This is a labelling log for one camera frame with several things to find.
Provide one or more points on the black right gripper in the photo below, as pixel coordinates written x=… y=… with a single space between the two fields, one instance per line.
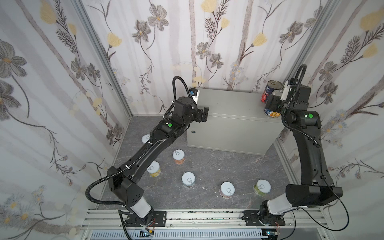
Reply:
x=276 y=100

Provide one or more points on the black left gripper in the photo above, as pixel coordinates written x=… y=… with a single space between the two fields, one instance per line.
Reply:
x=202 y=114

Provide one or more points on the red and navy tall can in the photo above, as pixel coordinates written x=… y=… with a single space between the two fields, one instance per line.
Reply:
x=271 y=86

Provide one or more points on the grey-label small can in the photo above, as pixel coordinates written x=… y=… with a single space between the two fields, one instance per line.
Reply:
x=188 y=179

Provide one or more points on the blue soup can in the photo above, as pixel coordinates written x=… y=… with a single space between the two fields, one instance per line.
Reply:
x=272 y=110

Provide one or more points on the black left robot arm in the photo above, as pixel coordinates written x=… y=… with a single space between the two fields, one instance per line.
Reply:
x=123 y=181

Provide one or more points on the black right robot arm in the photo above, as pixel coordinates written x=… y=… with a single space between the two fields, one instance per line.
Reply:
x=317 y=187

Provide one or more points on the grey metal cabinet box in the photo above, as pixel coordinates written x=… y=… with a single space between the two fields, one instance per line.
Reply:
x=236 y=123

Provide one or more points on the orange small can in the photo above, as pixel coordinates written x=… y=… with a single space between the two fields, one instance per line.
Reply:
x=179 y=157

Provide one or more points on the pink small can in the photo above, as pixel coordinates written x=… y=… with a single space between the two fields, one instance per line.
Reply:
x=145 y=138

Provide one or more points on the yellow small can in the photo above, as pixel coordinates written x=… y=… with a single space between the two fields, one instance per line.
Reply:
x=154 y=169

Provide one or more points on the brown-label small can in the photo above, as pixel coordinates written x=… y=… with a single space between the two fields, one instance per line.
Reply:
x=227 y=190

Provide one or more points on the green small can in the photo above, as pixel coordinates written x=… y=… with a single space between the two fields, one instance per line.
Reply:
x=262 y=187

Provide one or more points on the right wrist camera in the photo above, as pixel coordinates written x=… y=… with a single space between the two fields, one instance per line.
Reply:
x=287 y=88

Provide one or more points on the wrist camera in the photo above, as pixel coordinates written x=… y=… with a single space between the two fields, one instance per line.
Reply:
x=287 y=88
x=195 y=93

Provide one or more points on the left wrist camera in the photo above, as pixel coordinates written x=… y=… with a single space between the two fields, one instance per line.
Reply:
x=195 y=93

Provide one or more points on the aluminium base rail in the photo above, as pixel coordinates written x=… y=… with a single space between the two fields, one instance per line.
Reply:
x=295 y=225

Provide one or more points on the white slotted cable duct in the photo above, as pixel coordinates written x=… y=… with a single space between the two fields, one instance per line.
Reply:
x=207 y=234

